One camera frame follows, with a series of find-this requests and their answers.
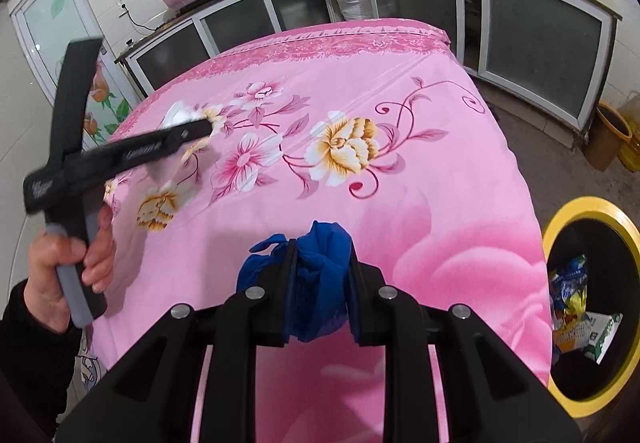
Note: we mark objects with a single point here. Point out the blue glove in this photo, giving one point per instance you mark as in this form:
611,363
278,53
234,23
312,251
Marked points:
320,268

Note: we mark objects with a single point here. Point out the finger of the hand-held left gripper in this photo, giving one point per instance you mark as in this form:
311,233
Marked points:
165,143

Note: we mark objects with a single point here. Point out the kitchen counter cabinet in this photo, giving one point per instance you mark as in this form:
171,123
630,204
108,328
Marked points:
540,38

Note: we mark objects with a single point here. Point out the yellow cartoon snack bag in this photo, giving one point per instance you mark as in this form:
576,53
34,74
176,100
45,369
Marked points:
575,300

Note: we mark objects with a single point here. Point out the black bin with yellow rim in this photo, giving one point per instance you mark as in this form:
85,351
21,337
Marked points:
590,383

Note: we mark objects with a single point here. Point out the glass door with flower print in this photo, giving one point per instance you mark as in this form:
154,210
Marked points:
55,38

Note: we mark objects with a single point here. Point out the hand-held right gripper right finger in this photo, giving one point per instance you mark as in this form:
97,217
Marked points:
356,293

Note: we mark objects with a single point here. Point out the person's left hand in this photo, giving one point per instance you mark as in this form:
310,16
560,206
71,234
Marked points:
47,283

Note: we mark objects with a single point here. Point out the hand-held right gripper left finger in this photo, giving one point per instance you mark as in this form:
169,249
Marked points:
287,283

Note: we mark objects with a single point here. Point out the pink floral tablecloth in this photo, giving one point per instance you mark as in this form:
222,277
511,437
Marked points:
400,173

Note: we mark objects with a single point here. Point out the narrow green white packet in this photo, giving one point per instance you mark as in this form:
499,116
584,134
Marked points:
602,335

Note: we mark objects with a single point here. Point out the orange snack packet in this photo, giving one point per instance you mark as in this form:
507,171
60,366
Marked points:
570,333

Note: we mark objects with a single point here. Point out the brown plastic bucket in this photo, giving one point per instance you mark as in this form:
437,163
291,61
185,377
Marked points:
605,138

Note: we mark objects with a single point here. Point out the person's left forearm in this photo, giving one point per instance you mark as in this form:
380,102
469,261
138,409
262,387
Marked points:
30,373

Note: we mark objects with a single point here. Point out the blue white snack packet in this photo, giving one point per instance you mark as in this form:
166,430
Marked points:
567,273

